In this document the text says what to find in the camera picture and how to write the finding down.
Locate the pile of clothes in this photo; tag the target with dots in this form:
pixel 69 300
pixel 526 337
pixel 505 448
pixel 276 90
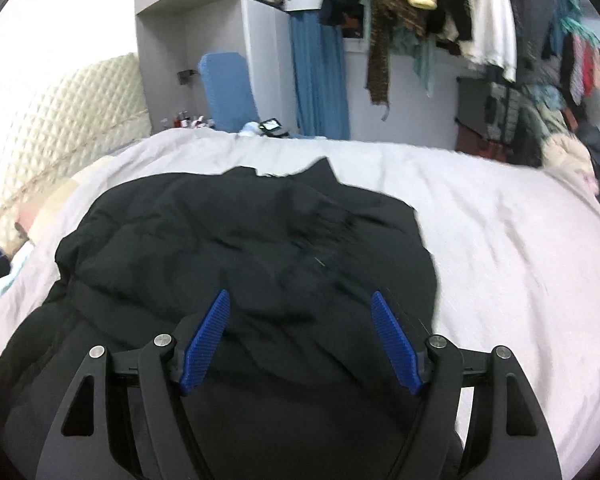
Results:
pixel 570 150

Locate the group of cosmetic bottles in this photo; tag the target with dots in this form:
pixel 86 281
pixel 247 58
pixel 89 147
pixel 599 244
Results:
pixel 187 121

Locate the brown patterned hanging garment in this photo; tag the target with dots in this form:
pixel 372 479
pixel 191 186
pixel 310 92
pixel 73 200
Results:
pixel 380 50

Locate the black wall charger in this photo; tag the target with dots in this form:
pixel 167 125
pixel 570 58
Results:
pixel 186 76

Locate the pink and cream pillow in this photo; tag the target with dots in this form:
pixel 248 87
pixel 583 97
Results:
pixel 37 217

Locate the cream quilted headboard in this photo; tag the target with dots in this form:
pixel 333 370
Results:
pixel 95 110

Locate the blue rolled mat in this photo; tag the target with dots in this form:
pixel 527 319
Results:
pixel 227 90

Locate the black hanging jacket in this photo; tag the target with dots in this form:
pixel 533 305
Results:
pixel 455 0

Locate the light grey bed quilt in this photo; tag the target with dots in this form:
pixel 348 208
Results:
pixel 505 260

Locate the blue curtain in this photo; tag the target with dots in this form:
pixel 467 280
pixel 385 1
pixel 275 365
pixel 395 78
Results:
pixel 320 80

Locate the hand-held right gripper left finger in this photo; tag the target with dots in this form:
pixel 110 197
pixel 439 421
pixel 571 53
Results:
pixel 205 345

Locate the green clip hanger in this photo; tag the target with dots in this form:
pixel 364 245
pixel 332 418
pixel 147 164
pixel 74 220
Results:
pixel 577 22

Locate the white hoodie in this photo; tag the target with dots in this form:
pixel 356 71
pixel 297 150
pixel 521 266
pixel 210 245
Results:
pixel 497 20

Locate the dark denim hanging clothes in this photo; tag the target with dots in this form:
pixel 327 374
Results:
pixel 530 10

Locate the teal hanging garment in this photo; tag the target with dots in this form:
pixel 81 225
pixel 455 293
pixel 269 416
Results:
pixel 424 62

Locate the black puffer jacket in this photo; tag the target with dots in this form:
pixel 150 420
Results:
pixel 230 250

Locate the light blue small bundle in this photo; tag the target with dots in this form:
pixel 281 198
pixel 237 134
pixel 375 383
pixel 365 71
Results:
pixel 250 129

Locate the light blue cloth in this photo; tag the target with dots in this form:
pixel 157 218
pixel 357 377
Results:
pixel 5 290

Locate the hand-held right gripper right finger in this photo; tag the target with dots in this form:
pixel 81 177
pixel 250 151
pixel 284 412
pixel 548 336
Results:
pixel 395 345

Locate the hanging socks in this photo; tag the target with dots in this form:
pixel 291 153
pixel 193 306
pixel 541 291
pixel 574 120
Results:
pixel 585 67

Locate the small black screen device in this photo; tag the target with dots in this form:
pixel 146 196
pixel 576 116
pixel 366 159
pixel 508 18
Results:
pixel 271 127

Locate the dark suitcase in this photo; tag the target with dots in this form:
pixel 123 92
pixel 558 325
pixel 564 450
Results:
pixel 490 120

